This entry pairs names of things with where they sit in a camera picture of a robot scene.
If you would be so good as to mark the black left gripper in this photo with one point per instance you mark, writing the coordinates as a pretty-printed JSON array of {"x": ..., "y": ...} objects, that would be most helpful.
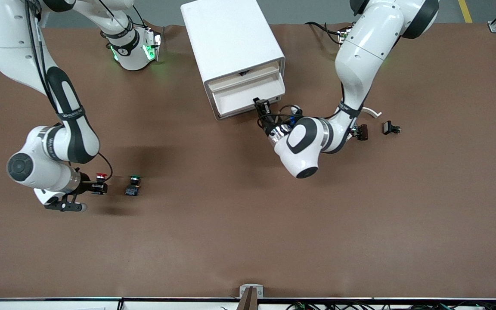
[{"x": 267, "y": 122}]

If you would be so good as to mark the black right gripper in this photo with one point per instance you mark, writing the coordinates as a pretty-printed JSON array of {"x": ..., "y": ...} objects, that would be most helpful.
[{"x": 85, "y": 181}]

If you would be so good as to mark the red push button switch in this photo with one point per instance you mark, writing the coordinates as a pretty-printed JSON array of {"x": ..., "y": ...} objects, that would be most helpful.
[{"x": 100, "y": 175}]

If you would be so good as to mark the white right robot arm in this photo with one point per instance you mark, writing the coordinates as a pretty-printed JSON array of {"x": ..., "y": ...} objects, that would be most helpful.
[{"x": 11, "y": 47}]

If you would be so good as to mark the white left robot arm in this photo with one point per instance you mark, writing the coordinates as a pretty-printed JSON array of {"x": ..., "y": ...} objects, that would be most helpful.
[{"x": 360, "y": 51}]

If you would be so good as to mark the white curved plastic piece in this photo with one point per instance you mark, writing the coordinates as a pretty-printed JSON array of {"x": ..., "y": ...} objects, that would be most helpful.
[{"x": 373, "y": 112}]

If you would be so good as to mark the green push button switch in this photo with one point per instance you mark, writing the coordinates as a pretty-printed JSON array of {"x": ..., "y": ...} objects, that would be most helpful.
[{"x": 132, "y": 189}]

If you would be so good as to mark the dark brown switch component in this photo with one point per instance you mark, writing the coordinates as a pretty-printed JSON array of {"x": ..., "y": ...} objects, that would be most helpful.
[{"x": 362, "y": 131}]

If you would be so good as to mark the black switch component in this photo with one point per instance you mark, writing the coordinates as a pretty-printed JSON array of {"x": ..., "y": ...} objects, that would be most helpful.
[{"x": 389, "y": 128}]

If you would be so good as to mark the grey metal bracket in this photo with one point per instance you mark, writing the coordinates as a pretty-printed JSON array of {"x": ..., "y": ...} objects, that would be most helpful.
[{"x": 251, "y": 289}]

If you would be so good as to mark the brown wooden post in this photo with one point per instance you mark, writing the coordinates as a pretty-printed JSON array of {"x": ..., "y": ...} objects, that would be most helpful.
[{"x": 250, "y": 302}]

